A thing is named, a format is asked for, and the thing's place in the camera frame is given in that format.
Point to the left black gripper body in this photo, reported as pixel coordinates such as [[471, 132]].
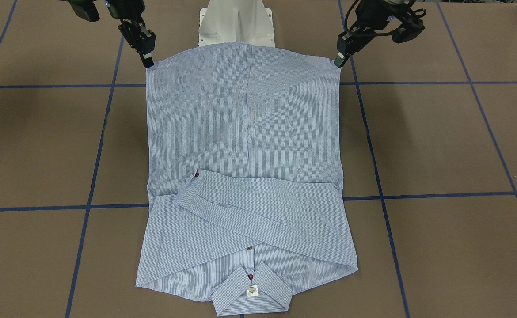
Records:
[[366, 20]]

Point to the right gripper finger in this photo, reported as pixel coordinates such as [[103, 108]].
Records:
[[148, 60]]

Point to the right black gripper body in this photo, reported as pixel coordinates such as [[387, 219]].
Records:
[[127, 11]]

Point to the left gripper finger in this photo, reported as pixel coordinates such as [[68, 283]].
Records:
[[340, 60]]

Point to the light blue striped shirt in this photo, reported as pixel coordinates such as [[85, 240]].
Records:
[[245, 179]]

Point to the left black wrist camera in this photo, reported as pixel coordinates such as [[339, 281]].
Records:
[[411, 25]]

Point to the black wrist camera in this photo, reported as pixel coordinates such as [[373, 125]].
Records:
[[411, 25], [84, 9]]

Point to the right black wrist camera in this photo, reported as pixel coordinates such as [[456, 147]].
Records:
[[84, 9]]

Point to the white central pedestal column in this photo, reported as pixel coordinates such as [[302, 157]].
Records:
[[224, 21]]

